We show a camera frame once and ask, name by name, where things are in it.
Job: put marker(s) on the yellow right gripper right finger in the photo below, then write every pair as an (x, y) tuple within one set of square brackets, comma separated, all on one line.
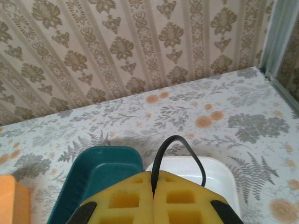
[(163, 186)]

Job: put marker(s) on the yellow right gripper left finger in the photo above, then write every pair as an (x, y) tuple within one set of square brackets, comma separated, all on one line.
[(140, 186)]

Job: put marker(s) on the white plastic bin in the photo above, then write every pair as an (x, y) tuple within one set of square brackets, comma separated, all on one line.
[(217, 172)]

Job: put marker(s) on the orange plastic bin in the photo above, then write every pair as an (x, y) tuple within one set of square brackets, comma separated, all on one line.
[(11, 200)]

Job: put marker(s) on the teal plastic bin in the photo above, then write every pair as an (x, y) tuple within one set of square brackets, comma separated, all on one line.
[(105, 158)]

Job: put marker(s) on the aluminium side rail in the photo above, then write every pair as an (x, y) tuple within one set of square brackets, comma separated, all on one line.
[(283, 89)]

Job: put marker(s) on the aluminium frame post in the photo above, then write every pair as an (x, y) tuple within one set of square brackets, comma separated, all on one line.
[(279, 35)]

